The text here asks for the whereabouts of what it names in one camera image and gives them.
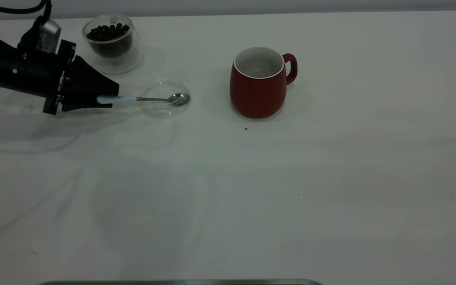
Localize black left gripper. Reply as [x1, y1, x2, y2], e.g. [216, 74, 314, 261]
[16, 40, 120, 115]

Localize dark coffee beans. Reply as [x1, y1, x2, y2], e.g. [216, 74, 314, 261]
[86, 24, 133, 58]

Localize metal spoon with white handle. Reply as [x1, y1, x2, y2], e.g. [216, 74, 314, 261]
[97, 93, 191, 107]

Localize red ceramic mug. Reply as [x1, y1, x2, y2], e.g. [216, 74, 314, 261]
[230, 47, 298, 119]

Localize clear glass lid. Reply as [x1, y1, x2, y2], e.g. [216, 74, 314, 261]
[138, 79, 192, 120]

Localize clear glass jar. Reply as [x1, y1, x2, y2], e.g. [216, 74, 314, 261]
[82, 13, 144, 75]

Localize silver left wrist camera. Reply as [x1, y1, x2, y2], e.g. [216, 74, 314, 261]
[18, 16, 61, 54]

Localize black braided cable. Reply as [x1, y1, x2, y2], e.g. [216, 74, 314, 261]
[0, 0, 52, 20]

